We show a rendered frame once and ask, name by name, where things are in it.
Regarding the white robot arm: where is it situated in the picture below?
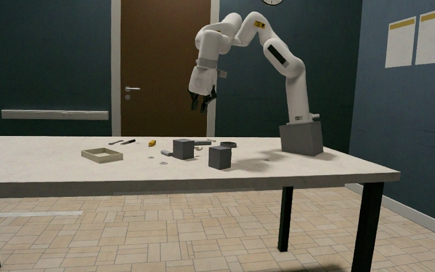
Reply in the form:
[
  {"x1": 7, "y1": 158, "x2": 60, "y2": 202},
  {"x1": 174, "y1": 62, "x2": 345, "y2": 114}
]
[{"x1": 195, "y1": 12, "x2": 320, "y2": 125}]

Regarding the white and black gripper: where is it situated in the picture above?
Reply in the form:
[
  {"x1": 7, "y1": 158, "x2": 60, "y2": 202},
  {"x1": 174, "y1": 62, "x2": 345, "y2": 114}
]
[{"x1": 187, "y1": 65, "x2": 217, "y2": 113}]

